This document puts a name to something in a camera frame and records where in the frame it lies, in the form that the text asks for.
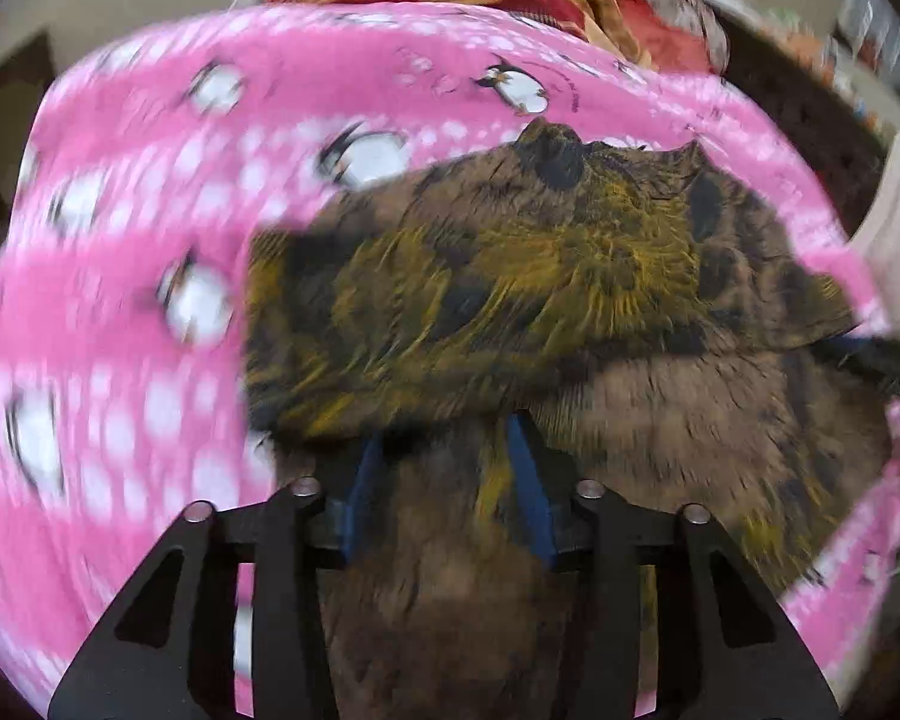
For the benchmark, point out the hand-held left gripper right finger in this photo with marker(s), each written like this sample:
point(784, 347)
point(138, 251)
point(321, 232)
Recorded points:
point(532, 495)

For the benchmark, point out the pink penguin print bedsheet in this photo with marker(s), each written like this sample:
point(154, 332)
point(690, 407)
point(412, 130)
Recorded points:
point(120, 202)

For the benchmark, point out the dark carved wooden headboard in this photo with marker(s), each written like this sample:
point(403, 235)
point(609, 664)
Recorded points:
point(795, 120)

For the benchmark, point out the brown navy floral batik shirt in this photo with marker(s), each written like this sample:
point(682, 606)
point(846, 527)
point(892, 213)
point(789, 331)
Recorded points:
point(570, 277)

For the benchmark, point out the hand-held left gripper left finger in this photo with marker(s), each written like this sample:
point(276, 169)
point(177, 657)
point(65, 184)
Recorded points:
point(364, 495)

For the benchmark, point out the white upholstered chair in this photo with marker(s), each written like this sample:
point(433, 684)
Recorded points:
point(896, 232)

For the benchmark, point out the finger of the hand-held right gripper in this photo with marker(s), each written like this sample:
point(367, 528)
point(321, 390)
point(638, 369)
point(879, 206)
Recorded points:
point(866, 356)

